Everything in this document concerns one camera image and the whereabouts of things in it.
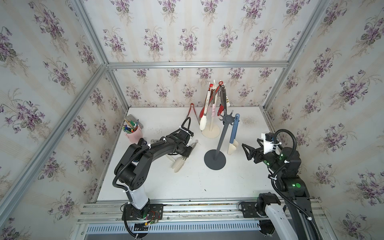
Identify steel tongs white tips open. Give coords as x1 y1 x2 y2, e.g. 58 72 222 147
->
151 139 176 163

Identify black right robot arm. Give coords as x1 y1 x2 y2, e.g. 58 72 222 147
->
242 129 322 240

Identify steel tongs red handle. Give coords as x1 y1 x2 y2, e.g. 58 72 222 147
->
199 84 218 118
187 103 200 124

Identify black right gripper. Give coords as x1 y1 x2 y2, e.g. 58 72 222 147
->
244 137 287 178

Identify steel tongs cream silicone tips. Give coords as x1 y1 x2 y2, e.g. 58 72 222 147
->
172 140 199 173

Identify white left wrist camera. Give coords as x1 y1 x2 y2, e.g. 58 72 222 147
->
186 138 195 147

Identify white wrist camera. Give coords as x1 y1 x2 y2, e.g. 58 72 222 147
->
261 132 282 155
186 138 195 147

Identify blue black stapler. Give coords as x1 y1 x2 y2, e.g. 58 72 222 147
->
138 138 148 148

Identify red silicone tip tongs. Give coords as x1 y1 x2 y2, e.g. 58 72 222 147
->
210 81 225 116

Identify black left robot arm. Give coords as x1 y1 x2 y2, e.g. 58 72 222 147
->
112 117 194 211

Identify steel tongs white ring large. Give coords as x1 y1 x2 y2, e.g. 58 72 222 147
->
200 87 212 131

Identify coloured pens in bucket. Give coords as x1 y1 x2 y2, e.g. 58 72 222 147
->
122 119 139 134

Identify pink cat paw tongs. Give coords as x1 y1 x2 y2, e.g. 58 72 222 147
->
211 95 217 119

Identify black silicone tip tongs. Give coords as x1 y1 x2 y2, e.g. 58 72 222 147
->
219 86 227 115

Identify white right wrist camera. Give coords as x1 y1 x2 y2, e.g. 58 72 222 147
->
261 132 282 155

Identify dark grey utensil rack stand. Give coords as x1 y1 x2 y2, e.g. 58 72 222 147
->
204 112 235 171

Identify pink pen holder bucket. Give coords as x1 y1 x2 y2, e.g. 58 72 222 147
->
122 125 143 144

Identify small white steel tongs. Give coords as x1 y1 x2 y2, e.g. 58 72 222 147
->
226 93 231 107

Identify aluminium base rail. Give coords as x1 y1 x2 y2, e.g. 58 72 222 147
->
70 197 301 240

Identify cream utensil rack stand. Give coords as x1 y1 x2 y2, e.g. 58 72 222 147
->
201 81 221 139

